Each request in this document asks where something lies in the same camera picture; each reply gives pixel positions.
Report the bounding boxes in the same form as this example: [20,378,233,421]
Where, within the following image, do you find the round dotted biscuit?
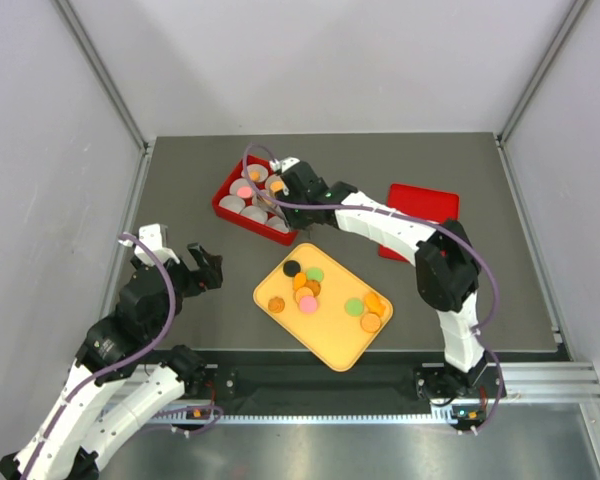
[269,181,284,193]
[294,280,321,303]
[360,312,382,333]

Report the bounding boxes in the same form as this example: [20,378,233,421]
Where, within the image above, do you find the metal tongs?
[256,191,286,221]

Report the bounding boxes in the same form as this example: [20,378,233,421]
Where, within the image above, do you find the pink sandwich cookie top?
[236,186,253,199]

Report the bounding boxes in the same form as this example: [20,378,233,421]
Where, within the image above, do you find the pink sandwich cookie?
[236,186,253,199]
[298,296,318,314]

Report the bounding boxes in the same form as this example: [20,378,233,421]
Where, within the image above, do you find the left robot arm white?
[0,243,223,479]

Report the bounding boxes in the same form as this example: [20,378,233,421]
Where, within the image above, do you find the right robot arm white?
[269,157,494,403]

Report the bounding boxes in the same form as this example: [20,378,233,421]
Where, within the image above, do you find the white paper cup back-middle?
[265,175,284,196]

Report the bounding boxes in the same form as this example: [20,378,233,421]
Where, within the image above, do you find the white paper cup centre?
[253,191,275,211]

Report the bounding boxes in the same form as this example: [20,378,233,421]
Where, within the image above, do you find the white paper cup front-right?
[265,216,290,234]

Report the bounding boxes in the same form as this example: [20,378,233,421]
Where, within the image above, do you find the white paper cup back-left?
[241,163,269,184]

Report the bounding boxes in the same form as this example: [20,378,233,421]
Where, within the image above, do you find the red cookie box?
[211,155,298,246]

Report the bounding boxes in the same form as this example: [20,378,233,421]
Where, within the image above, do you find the white paper cup front-middle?
[240,205,268,224]

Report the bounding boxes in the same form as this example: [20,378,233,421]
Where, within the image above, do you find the white paper cup front-left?
[218,195,246,214]

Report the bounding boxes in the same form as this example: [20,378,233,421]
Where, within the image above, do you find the white paper cup middle-left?
[229,178,255,200]

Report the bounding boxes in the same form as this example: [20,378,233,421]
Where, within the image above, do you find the orange swirl cookie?
[267,296,286,314]

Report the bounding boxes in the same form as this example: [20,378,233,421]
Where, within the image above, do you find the black sandwich cookie top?
[282,260,302,278]

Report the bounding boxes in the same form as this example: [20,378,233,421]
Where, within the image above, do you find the orange fish cookie left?
[293,272,307,291]

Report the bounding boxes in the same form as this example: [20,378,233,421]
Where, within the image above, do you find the orange fish cookie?
[293,272,307,291]
[364,292,386,318]

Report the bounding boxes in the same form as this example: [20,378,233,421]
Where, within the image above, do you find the green sandwich cookie top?
[306,267,324,282]

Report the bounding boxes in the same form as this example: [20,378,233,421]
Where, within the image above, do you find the green sandwich cookie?
[344,298,365,317]
[306,267,324,282]

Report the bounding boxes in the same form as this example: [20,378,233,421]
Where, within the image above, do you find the pink sandwich cookie lower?
[298,296,318,314]

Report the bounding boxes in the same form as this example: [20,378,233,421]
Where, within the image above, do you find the yellow tray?
[253,243,393,372]

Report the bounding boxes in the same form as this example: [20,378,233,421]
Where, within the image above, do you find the green sandwich cookie right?
[344,298,365,317]

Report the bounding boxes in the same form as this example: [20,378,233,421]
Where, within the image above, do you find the red box lid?
[377,182,461,261]

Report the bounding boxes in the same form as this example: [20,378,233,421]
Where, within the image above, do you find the orange fish cookie right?
[364,292,386,318]

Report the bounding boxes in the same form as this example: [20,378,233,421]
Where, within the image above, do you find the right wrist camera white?
[269,157,300,175]

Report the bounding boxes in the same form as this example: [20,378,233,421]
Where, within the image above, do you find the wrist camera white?
[269,157,300,175]
[118,223,180,267]

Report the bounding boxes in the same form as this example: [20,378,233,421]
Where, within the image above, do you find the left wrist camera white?
[118,223,180,267]

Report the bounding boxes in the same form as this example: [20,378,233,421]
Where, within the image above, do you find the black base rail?
[144,348,511,416]

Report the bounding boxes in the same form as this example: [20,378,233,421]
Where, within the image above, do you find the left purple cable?
[22,229,177,480]

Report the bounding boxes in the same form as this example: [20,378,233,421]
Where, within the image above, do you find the purple cable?
[242,143,504,436]
[22,229,177,480]

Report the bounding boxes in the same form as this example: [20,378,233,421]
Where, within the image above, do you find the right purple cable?
[242,143,504,436]

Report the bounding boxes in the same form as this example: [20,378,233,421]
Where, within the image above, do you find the aluminium frame left post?
[51,0,149,152]

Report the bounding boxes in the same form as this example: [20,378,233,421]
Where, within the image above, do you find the aluminium frame post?
[51,0,149,152]
[495,0,591,148]

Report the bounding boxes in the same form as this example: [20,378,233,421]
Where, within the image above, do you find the toothed cable duct strip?
[148,404,480,425]

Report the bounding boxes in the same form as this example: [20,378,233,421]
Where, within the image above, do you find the aluminium frame right post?
[495,0,591,148]

